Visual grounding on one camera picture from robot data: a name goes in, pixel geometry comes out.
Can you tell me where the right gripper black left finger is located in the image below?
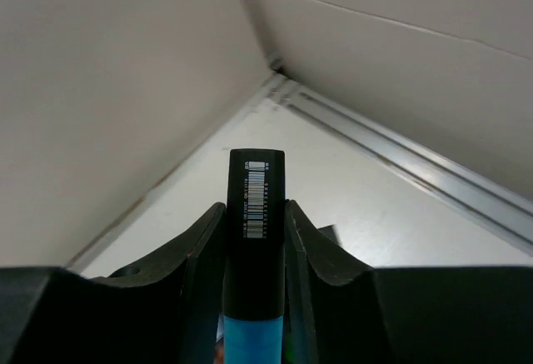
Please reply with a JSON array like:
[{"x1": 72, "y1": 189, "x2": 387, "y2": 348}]
[{"x1": 94, "y1": 202, "x2": 226, "y2": 363}]

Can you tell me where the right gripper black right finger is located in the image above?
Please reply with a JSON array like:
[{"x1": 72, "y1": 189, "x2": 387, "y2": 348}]
[{"x1": 285, "y1": 200, "x2": 375, "y2": 363}]

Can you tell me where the blue-capped black highlighter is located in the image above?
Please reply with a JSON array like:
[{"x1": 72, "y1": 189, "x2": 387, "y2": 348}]
[{"x1": 222, "y1": 148, "x2": 286, "y2": 364}]

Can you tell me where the black two-compartment desk organizer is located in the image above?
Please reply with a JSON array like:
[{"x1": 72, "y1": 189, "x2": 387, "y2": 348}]
[{"x1": 317, "y1": 225, "x2": 341, "y2": 247}]

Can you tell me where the aluminium rail at right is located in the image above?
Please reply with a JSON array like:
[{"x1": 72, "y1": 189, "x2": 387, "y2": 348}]
[{"x1": 269, "y1": 72, "x2": 532, "y2": 253}]

